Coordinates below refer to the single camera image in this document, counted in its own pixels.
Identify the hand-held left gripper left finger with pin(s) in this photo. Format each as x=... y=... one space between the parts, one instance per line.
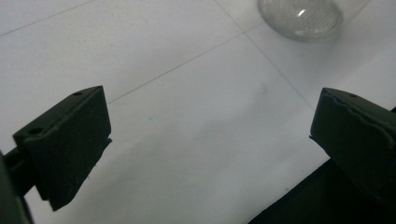
x=67 y=143

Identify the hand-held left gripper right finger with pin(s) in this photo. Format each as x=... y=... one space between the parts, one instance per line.
x=358 y=140

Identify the clear glass jar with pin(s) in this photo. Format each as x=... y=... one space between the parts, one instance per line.
x=299 y=18

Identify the white table mat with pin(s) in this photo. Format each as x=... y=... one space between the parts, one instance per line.
x=199 y=124

